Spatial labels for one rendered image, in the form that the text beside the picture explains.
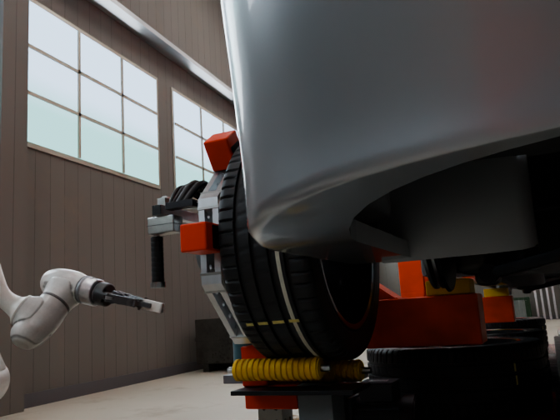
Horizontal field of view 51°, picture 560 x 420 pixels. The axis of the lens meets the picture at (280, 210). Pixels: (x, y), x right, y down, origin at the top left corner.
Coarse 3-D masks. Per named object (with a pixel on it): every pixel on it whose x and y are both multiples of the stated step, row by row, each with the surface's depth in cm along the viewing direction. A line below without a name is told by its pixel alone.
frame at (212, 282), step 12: (216, 180) 160; (204, 192) 155; (216, 192) 153; (204, 204) 153; (216, 204) 151; (204, 216) 152; (216, 216) 151; (204, 264) 150; (216, 264) 149; (204, 276) 150; (216, 276) 148; (204, 288) 150; (216, 288) 149; (216, 300) 152; (228, 300) 151; (228, 312) 157; (228, 324) 157; (240, 336) 158
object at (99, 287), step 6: (102, 282) 186; (96, 288) 183; (102, 288) 183; (108, 288) 185; (114, 288) 188; (96, 294) 183; (102, 294) 182; (114, 294) 182; (96, 300) 183; (102, 300) 183; (102, 306) 184
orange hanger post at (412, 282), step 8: (400, 264) 390; (408, 264) 388; (416, 264) 386; (400, 272) 390; (408, 272) 387; (416, 272) 385; (400, 280) 389; (408, 280) 387; (416, 280) 385; (400, 288) 389; (408, 288) 386; (416, 288) 384; (424, 288) 382; (408, 296) 385; (416, 296) 383; (424, 296) 381
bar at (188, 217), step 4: (160, 204) 166; (152, 208) 167; (156, 208) 166; (160, 208) 166; (164, 208) 167; (152, 212) 166; (156, 212) 166; (160, 212) 165; (164, 212) 167; (168, 212) 169; (172, 212) 171; (176, 212) 172; (180, 212) 174; (184, 212) 176; (188, 212) 179; (192, 212) 181; (156, 216) 167; (184, 216) 176; (188, 216) 178; (192, 216) 180; (196, 216) 182; (184, 220) 177; (188, 220) 178; (192, 220) 180; (196, 220) 182
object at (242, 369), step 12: (240, 360) 158; (252, 360) 156; (264, 360) 154; (276, 360) 153; (288, 360) 152; (300, 360) 150; (312, 360) 148; (228, 372) 159; (240, 372) 155; (252, 372) 154; (264, 372) 153; (276, 372) 152; (288, 372) 150; (300, 372) 149; (312, 372) 147
